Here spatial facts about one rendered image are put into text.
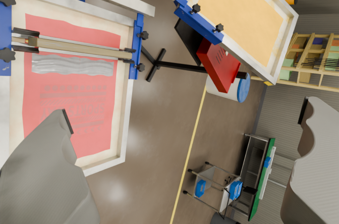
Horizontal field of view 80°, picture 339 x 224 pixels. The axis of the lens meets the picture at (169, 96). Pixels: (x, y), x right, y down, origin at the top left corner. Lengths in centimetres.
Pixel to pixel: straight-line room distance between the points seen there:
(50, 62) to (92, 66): 18
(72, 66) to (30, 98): 20
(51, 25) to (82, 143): 54
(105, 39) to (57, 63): 25
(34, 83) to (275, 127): 782
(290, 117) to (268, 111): 70
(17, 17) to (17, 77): 21
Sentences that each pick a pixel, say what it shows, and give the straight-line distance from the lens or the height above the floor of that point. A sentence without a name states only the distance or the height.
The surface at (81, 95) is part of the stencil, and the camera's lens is 101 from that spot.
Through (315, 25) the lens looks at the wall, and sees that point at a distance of 889.
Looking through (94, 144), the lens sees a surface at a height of 96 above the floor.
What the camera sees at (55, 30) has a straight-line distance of 94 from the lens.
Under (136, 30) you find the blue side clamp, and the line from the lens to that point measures 110.
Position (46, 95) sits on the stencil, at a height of 96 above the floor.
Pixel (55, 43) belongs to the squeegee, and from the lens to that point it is 82.
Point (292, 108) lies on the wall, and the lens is 819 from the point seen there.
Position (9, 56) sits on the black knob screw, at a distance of 78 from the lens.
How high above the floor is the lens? 181
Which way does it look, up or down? 36 degrees down
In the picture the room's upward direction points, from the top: 105 degrees clockwise
